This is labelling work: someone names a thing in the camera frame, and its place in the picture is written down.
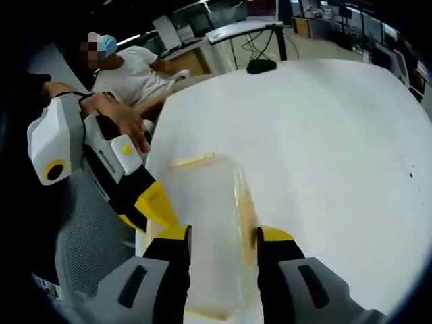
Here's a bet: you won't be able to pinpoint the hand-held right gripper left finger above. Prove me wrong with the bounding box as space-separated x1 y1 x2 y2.
57 225 192 324

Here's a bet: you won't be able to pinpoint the wooden cabinet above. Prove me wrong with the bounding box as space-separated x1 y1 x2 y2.
161 43 213 80

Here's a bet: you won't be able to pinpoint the white desk with cables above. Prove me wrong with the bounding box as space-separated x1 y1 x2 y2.
205 19 288 62

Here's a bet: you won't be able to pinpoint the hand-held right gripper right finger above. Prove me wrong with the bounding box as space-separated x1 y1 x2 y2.
256 225 389 324

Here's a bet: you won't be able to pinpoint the person's left hand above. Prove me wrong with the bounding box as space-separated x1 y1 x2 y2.
90 92 152 153

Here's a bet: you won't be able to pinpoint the black round object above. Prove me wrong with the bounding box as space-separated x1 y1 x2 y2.
246 59 278 75

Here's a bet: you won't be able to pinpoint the black power cable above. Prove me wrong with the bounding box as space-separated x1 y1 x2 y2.
240 29 275 62

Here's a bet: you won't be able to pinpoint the grey mesh office chair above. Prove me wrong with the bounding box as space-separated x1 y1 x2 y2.
55 157 150 298

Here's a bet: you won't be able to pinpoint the clear plastic box yellow buckles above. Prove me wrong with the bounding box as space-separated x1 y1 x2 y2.
144 151 261 321

